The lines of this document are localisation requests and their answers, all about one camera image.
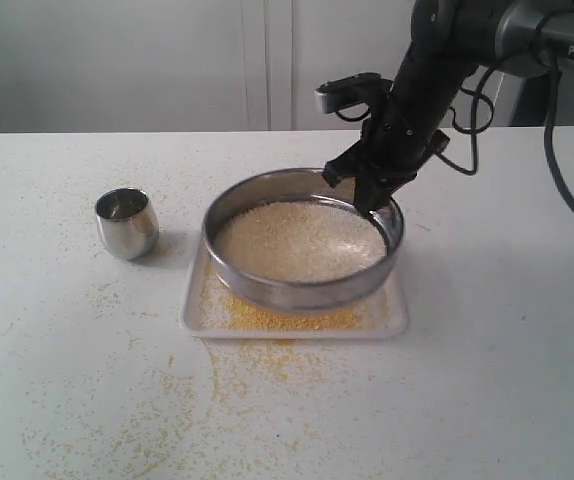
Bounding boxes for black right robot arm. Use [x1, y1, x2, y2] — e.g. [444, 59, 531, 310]
[316, 1, 574, 215]

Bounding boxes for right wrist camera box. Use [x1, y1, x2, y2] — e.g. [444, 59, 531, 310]
[314, 72, 382, 114]

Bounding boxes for stainless steel cup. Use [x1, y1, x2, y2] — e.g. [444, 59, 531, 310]
[95, 187, 159, 261]

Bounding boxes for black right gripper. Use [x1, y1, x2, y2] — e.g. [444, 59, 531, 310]
[322, 94, 450, 216]

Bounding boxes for yellow millet pile on tray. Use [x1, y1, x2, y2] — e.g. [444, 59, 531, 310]
[198, 264, 388, 332]

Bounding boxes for white rice grains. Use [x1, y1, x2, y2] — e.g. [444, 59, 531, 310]
[214, 202, 387, 283]

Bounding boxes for white rectangular plastic tray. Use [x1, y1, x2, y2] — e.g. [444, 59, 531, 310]
[179, 235, 410, 341]

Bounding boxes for round steel mesh sieve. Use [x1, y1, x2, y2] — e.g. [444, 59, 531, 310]
[202, 168, 405, 312]

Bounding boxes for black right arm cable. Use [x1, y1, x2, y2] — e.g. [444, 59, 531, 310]
[336, 49, 574, 241]

